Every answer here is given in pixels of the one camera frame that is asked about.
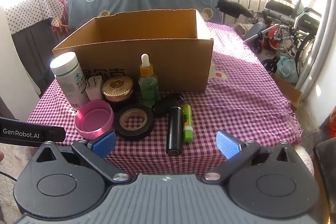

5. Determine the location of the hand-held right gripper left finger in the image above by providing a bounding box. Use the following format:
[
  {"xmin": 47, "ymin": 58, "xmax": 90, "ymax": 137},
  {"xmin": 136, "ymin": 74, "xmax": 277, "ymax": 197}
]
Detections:
[{"xmin": 34, "ymin": 131, "xmax": 133, "ymax": 184}]

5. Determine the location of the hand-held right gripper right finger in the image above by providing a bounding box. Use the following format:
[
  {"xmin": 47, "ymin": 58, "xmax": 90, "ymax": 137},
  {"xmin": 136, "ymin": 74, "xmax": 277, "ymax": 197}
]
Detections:
[{"xmin": 203, "ymin": 130, "xmax": 302, "ymax": 182}]

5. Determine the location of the pink plastic lid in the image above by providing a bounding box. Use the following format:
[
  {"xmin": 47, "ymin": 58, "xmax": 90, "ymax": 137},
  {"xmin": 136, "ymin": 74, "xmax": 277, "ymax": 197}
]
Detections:
[{"xmin": 74, "ymin": 101, "xmax": 115, "ymax": 140}]

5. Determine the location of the green battery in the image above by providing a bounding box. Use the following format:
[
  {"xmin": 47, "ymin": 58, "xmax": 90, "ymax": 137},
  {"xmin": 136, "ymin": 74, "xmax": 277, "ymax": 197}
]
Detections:
[{"xmin": 182, "ymin": 105, "xmax": 194, "ymax": 143}]

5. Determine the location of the black cylindrical flashlight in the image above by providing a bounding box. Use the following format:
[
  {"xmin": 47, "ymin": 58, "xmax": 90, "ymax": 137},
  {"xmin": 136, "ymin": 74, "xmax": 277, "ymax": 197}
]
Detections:
[{"xmin": 166, "ymin": 106, "xmax": 183, "ymax": 156}]

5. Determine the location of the gold round tin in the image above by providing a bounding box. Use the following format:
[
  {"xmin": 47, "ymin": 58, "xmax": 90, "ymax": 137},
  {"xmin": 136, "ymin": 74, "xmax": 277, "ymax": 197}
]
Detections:
[{"xmin": 102, "ymin": 76, "xmax": 135, "ymax": 109}]

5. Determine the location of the green glass dropper bottle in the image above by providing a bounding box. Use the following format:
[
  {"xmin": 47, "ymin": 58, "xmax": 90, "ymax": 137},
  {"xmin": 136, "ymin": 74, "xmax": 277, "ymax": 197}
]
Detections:
[{"xmin": 138, "ymin": 53, "xmax": 160, "ymax": 109}]

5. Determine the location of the brown cardboard box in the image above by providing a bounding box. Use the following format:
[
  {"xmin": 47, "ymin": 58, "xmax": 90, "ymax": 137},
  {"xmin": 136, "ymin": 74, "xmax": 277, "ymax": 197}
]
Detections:
[{"xmin": 52, "ymin": 9, "xmax": 214, "ymax": 93}]

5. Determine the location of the black tape roll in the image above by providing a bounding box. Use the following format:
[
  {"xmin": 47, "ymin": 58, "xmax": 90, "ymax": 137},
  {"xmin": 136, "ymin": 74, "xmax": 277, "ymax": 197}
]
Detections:
[{"xmin": 114, "ymin": 105, "xmax": 154, "ymax": 140}]

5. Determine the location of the pink checked tablecloth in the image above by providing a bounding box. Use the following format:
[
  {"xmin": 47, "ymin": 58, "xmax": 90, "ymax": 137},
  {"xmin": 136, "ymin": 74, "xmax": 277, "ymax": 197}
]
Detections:
[{"xmin": 28, "ymin": 22, "xmax": 302, "ymax": 177}]

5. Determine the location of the white charger plug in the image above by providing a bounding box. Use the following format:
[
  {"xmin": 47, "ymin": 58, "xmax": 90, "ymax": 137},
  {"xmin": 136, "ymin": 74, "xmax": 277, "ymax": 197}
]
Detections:
[{"xmin": 86, "ymin": 76, "xmax": 105, "ymax": 102}]

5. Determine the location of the white cabinet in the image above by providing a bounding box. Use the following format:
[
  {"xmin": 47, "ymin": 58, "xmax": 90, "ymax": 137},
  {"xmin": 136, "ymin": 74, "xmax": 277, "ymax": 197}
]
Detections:
[{"xmin": 0, "ymin": 6, "xmax": 40, "ymax": 119}]

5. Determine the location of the black key fob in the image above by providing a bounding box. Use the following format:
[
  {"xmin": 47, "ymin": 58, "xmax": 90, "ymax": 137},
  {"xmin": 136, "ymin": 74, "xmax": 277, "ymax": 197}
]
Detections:
[{"xmin": 152, "ymin": 93, "xmax": 184, "ymax": 117}]

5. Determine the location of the white pill bottle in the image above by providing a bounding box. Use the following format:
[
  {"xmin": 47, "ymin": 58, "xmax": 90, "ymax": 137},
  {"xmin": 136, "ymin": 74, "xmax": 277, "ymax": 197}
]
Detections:
[{"xmin": 50, "ymin": 52, "xmax": 91, "ymax": 111}]

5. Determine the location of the flat cardboard piece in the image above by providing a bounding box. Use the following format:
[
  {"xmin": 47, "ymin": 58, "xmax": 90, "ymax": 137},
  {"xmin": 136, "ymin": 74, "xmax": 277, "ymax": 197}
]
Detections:
[{"xmin": 270, "ymin": 73, "xmax": 302, "ymax": 109}]

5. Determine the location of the dark grey cabinet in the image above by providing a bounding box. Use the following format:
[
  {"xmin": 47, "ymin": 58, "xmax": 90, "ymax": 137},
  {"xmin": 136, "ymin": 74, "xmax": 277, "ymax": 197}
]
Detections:
[{"xmin": 12, "ymin": 18, "xmax": 69, "ymax": 96}]

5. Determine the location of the light blue plastic bag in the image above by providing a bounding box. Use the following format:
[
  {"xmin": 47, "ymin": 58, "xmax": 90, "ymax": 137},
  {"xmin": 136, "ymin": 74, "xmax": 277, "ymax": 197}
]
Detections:
[{"xmin": 277, "ymin": 56, "xmax": 298, "ymax": 83}]

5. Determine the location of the dark seat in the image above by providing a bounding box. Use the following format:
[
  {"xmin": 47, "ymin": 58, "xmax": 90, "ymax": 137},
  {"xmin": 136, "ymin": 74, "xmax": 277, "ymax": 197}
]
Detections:
[{"xmin": 314, "ymin": 136, "xmax": 336, "ymax": 224}]

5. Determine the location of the red plastic toy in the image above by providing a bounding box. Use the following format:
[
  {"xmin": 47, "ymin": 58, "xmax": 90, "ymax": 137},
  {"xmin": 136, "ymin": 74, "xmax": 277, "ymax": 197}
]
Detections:
[{"xmin": 264, "ymin": 26, "xmax": 284, "ymax": 50}]

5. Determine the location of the grey cushioned pad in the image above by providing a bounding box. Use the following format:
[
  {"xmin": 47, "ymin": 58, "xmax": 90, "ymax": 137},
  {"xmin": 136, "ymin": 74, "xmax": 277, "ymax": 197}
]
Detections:
[{"xmin": 244, "ymin": 22, "xmax": 265, "ymax": 42}]

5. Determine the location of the white polka dot cloth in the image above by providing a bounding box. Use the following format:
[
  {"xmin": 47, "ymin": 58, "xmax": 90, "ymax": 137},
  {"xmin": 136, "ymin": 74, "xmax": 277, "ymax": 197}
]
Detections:
[{"xmin": 5, "ymin": 0, "xmax": 66, "ymax": 33}]

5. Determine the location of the black draped cloth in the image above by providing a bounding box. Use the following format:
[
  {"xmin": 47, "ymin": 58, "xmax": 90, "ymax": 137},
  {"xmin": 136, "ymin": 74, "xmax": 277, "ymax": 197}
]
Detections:
[{"xmin": 215, "ymin": 0, "xmax": 254, "ymax": 18}]

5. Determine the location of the black wheelchair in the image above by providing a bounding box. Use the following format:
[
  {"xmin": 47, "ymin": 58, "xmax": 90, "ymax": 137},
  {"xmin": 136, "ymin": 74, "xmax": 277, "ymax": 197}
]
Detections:
[
  {"xmin": 262, "ymin": 7, "xmax": 323, "ymax": 77},
  {"xmin": 264, "ymin": 0, "xmax": 302, "ymax": 21}
]

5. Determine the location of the white door frame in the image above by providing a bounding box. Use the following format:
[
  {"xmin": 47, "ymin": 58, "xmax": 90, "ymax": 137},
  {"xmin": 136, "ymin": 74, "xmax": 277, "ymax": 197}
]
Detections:
[{"xmin": 297, "ymin": 0, "xmax": 336, "ymax": 98}]

